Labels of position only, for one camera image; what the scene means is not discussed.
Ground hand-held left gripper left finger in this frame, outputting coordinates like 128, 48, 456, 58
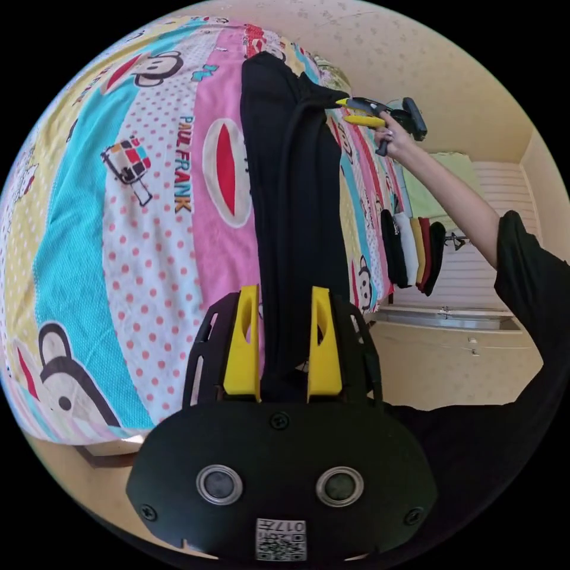
223, 284, 262, 403

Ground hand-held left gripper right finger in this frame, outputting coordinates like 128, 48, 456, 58
306, 286, 344, 403

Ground black long pants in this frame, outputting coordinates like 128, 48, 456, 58
239, 50, 353, 404

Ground person's right forearm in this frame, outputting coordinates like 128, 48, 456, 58
397, 143, 506, 271

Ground person's right hand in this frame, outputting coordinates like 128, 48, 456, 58
373, 111, 418, 160

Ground floral pillow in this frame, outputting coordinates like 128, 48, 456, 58
315, 54, 353, 93

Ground light green blanket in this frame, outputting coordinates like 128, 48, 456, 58
402, 152, 484, 220

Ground bed with cartoon printed sheet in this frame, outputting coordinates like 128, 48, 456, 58
0, 17, 409, 445

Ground pile of clothes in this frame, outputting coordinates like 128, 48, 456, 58
379, 208, 448, 298

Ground white slatted cupboard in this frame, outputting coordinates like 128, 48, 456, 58
391, 160, 542, 312

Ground person's body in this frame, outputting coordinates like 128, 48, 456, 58
382, 210, 570, 549

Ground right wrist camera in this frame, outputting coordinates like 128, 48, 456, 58
402, 96, 429, 141

